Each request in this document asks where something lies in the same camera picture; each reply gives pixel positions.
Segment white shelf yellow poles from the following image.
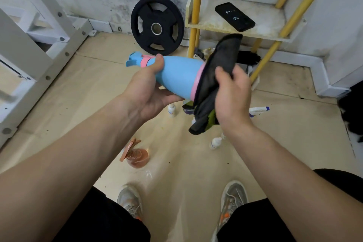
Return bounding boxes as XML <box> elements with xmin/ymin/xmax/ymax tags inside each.
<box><xmin>185</xmin><ymin>0</ymin><xmax>340</xmax><ymax>91</ymax></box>

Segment person's left forearm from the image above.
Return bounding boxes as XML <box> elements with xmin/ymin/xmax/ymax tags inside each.
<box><xmin>0</xmin><ymin>96</ymin><xmax>142</xmax><ymax>242</ymax></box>

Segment green microfibre cloth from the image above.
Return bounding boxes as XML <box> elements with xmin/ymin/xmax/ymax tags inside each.
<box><xmin>188</xmin><ymin>33</ymin><xmax>244</xmax><ymax>135</ymax></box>

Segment black weight plate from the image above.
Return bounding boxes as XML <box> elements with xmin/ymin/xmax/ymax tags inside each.
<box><xmin>130</xmin><ymin>0</ymin><xmax>185</xmax><ymax>56</ymax></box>

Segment person's right grey shoe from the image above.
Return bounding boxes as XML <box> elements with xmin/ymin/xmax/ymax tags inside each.
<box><xmin>211</xmin><ymin>180</ymin><xmax>249</xmax><ymax>242</ymax></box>

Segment person's right forearm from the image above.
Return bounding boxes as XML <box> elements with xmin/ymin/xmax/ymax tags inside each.
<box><xmin>226</xmin><ymin>125</ymin><xmax>363</xmax><ymax>242</ymax></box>

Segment white metal rack frame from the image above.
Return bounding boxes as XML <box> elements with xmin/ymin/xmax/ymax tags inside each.
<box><xmin>0</xmin><ymin>0</ymin><xmax>98</xmax><ymax>149</ymax></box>

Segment black phone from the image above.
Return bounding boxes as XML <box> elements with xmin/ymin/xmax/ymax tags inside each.
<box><xmin>214</xmin><ymin>2</ymin><xmax>256</xmax><ymax>33</ymax></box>

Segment blue spray bottle pink trigger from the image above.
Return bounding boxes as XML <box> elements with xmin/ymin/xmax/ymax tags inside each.
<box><xmin>126</xmin><ymin>51</ymin><xmax>206</xmax><ymax>102</ymax></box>

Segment person's left hand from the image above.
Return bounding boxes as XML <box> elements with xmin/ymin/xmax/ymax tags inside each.
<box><xmin>118</xmin><ymin>54</ymin><xmax>185</xmax><ymax>125</ymax></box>

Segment person's right hand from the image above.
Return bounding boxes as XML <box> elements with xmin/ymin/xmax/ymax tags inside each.
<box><xmin>214</xmin><ymin>64</ymin><xmax>254</xmax><ymax>137</ymax></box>

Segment clear bottle yellow green sprayer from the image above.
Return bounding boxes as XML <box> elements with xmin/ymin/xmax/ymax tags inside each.
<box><xmin>182</xmin><ymin>100</ymin><xmax>196</xmax><ymax>115</ymax></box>

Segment person's grey shoe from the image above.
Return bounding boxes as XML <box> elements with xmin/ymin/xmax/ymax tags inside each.
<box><xmin>116</xmin><ymin>185</ymin><xmax>144</xmax><ymax>221</ymax></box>
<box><xmin>211</xmin><ymin>180</ymin><xmax>249</xmax><ymax>242</ymax></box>

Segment round white bottle blue-tipped sprayer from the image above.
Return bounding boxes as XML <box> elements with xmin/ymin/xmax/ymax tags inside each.
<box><xmin>249</xmin><ymin>106</ymin><xmax>270</xmax><ymax>118</ymax></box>

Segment black shorts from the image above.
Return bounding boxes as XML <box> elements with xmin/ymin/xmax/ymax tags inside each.
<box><xmin>52</xmin><ymin>168</ymin><xmax>363</xmax><ymax>242</ymax></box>

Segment person's left grey shoe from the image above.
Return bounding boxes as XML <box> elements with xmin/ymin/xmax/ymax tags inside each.
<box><xmin>116</xmin><ymin>185</ymin><xmax>144</xmax><ymax>221</ymax></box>

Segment orange spray bottle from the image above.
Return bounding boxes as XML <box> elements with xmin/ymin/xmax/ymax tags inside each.
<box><xmin>119</xmin><ymin>138</ymin><xmax>150</xmax><ymax>169</ymax></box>

